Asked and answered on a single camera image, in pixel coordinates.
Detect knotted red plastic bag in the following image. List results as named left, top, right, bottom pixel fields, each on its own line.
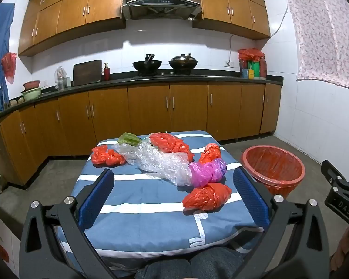
left=182, top=183, right=232, bottom=211

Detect clear bubble wrap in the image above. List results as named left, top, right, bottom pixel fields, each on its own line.
left=112, top=138, right=194, bottom=187

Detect light green basin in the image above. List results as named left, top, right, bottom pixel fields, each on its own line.
left=21, top=87, right=43, bottom=101

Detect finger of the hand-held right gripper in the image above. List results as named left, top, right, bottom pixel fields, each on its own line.
left=321, top=160, right=346, bottom=184

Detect wide wooden wall cabinets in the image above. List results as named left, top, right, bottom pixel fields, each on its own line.
left=18, top=0, right=126, bottom=56

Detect hanging red plastic bag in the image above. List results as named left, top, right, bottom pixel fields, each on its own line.
left=1, top=52, right=17, bottom=85

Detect green box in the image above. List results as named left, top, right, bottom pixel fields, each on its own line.
left=248, top=61, right=261, bottom=78

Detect jar with plastic bag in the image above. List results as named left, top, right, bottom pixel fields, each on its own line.
left=56, top=65, right=72, bottom=90

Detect black wok without lid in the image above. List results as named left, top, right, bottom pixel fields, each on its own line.
left=132, top=53, right=162, bottom=74

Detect black gas stove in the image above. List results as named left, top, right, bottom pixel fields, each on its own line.
left=131, top=71, right=205, bottom=80

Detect red bag over condiments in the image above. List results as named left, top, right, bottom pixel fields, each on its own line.
left=238, top=48, right=265, bottom=62

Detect purple plastic bag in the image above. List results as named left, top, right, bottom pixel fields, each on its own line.
left=190, top=157, right=227, bottom=188

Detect clear bag of green vegetables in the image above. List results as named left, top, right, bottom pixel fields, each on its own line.
left=117, top=133, right=142, bottom=146

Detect pink floral curtain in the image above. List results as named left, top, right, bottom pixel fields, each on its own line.
left=282, top=0, right=349, bottom=92

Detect person's right hand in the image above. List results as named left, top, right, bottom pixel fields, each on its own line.
left=330, top=228, right=349, bottom=271

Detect white power cable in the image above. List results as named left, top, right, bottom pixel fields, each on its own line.
left=229, top=4, right=289, bottom=64

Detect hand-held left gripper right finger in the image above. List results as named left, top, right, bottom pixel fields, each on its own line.
left=233, top=167, right=330, bottom=279

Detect reddish brown basin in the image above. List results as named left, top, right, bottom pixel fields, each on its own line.
left=23, top=80, right=41, bottom=91

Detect red trash bin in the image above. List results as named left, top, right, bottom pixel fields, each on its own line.
left=240, top=145, right=306, bottom=199

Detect small red plastic bag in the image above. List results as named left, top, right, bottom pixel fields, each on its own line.
left=91, top=145, right=126, bottom=167
left=198, top=143, right=222, bottom=165

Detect large red plastic bag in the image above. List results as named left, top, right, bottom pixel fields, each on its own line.
left=149, top=132, right=195, bottom=163

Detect black wok with lid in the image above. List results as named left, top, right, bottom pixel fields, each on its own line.
left=169, top=53, right=198, bottom=74

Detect dark wooden cutting board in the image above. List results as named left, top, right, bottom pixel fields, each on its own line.
left=73, top=60, right=102, bottom=86

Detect narrow wooden wall cabinets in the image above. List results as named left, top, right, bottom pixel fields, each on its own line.
left=193, top=0, right=271, bottom=40

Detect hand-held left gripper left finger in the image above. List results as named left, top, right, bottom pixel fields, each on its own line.
left=19, top=168, right=117, bottom=279

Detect black countertop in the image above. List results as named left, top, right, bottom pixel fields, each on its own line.
left=0, top=69, right=284, bottom=120

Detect wooden base cabinets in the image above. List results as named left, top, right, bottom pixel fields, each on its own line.
left=0, top=81, right=282, bottom=186

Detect blue white striped blanket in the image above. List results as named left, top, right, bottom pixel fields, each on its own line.
left=55, top=130, right=265, bottom=271

